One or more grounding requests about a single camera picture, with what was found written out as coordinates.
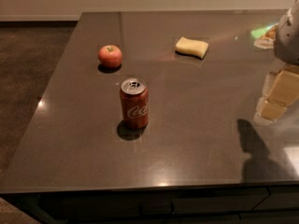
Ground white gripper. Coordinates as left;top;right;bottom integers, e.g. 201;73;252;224
253;0;299;125

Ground yellow sponge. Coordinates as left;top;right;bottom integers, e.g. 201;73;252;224
175;37;208;59

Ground red apple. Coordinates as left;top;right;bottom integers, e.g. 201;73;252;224
98;45;122;69

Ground snack bag with green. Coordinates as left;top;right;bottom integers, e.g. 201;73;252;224
250;23;278;49

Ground dark cabinet drawers under counter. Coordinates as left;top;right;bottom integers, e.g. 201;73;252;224
3;186;299;224

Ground red Coca-Cola can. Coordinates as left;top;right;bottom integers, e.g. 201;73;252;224
120;77;149;130

